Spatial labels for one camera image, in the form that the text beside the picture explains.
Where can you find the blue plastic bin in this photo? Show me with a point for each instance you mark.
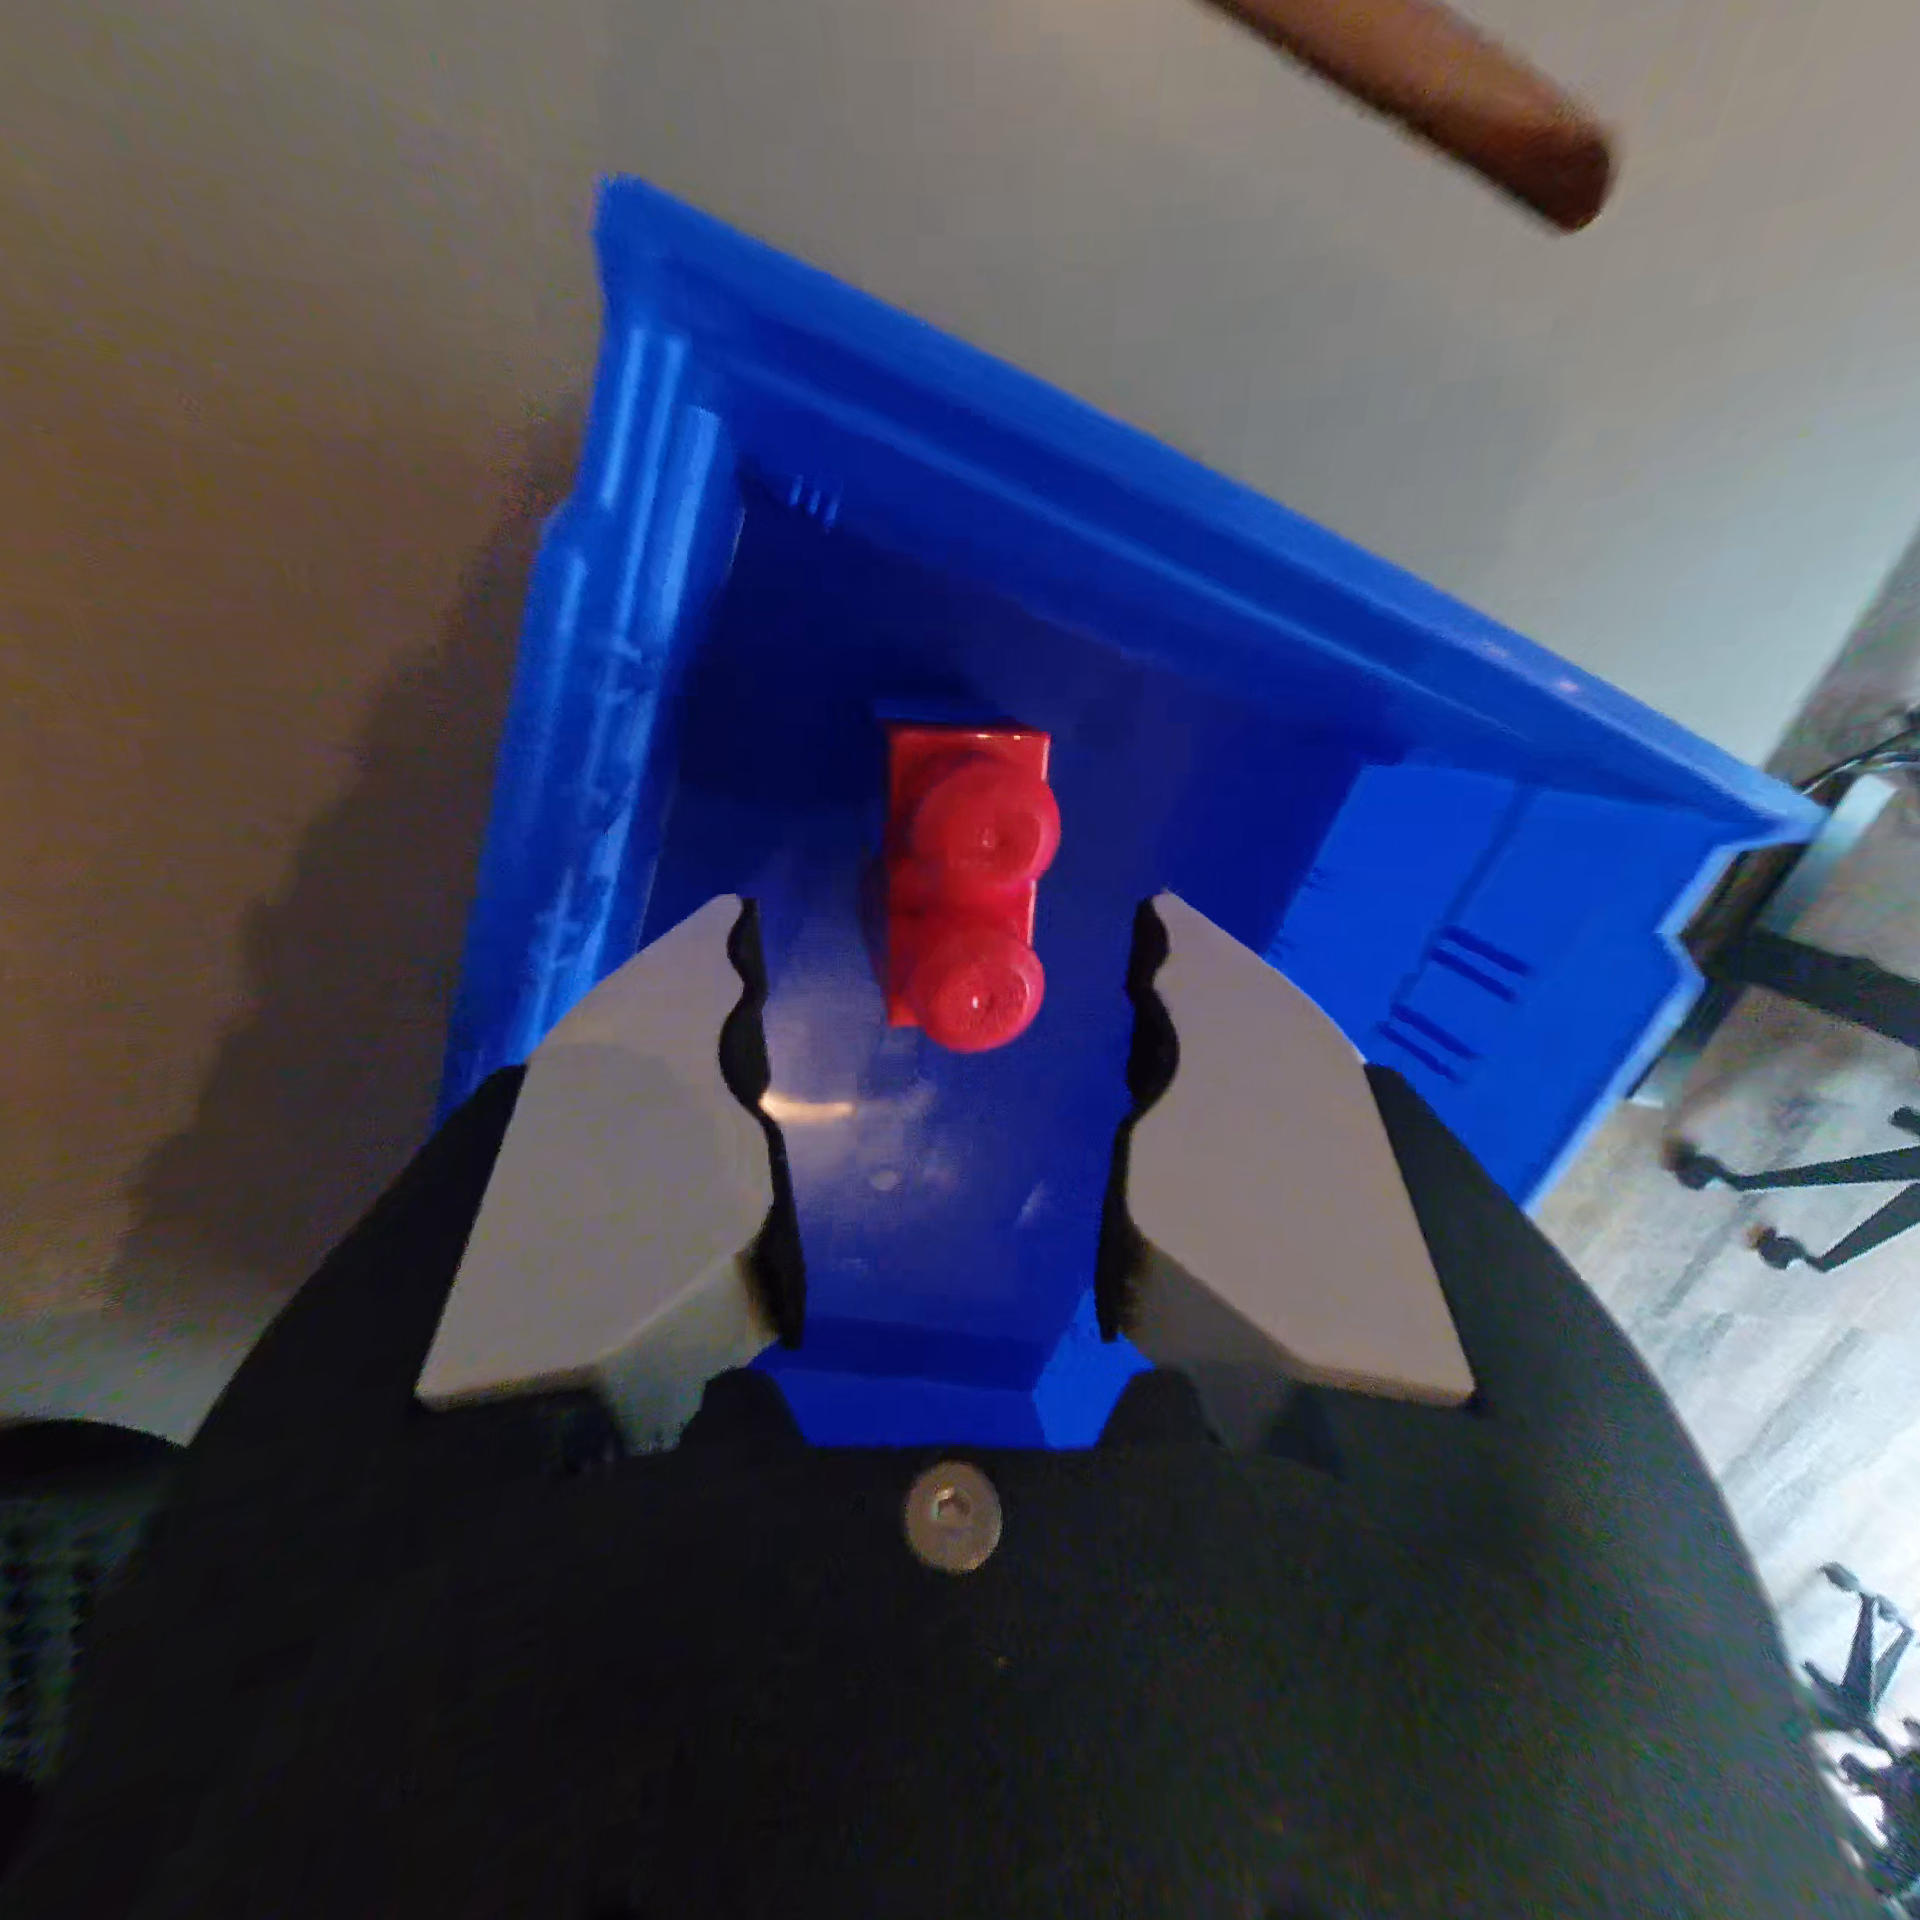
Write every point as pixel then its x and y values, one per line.
pixel 974 494

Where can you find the red two-stud mega block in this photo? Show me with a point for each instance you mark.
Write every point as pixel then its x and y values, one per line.
pixel 974 901

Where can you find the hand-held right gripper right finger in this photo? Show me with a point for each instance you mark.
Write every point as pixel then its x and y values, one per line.
pixel 1276 1202

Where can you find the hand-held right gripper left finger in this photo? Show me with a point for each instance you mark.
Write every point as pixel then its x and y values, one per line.
pixel 598 1202

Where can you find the brown wooden bar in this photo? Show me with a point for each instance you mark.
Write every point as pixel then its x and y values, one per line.
pixel 1440 90

